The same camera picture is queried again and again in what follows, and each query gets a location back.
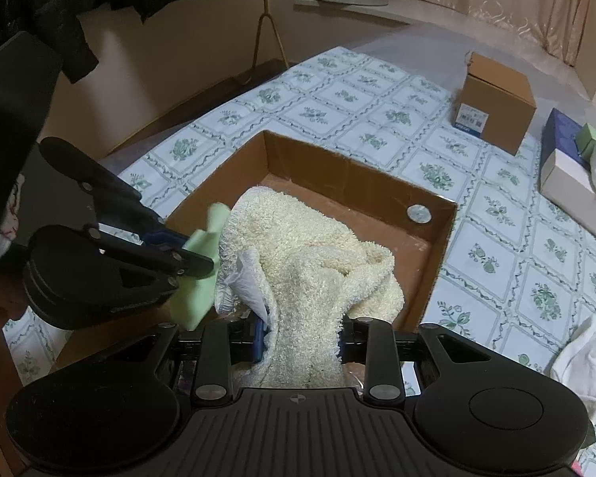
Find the white cloth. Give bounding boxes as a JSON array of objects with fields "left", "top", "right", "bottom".
[{"left": 550, "top": 314, "right": 596, "bottom": 425}]

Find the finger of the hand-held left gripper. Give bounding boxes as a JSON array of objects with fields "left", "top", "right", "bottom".
[
  {"left": 39, "top": 137, "right": 190, "bottom": 250},
  {"left": 83, "top": 225, "right": 216, "bottom": 285}
]

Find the floral tablecloth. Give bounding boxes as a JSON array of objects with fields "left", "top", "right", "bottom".
[{"left": 2, "top": 46, "right": 596, "bottom": 477}]

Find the beige curtain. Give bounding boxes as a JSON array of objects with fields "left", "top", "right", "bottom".
[{"left": 377, "top": 0, "right": 596, "bottom": 68}]

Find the small closed cardboard box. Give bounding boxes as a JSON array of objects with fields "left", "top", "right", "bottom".
[{"left": 452, "top": 51, "right": 538, "bottom": 157}]

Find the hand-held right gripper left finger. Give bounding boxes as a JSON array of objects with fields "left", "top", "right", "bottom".
[{"left": 99, "top": 318, "right": 268, "bottom": 405}]

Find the cardboard tray box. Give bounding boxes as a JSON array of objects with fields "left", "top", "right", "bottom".
[{"left": 54, "top": 129, "right": 459, "bottom": 388}]

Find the pale yellow towel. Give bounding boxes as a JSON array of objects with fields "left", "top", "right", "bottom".
[{"left": 213, "top": 186, "right": 406, "bottom": 388}]

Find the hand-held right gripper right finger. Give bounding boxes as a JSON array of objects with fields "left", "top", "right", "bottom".
[{"left": 339, "top": 315, "right": 495, "bottom": 404}]

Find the light green cloth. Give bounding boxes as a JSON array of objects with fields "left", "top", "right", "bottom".
[{"left": 171, "top": 201, "right": 232, "bottom": 332}]

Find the white flat box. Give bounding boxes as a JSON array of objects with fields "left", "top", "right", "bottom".
[{"left": 539, "top": 107, "right": 596, "bottom": 255}]

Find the small green box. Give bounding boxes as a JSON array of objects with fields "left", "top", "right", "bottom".
[{"left": 575, "top": 122, "right": 596, "bottom": 160}]

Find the brass coat rack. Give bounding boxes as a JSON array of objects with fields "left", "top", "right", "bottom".
[{"left": 0, "top": 0, "right": 290, "bottom": 69}]

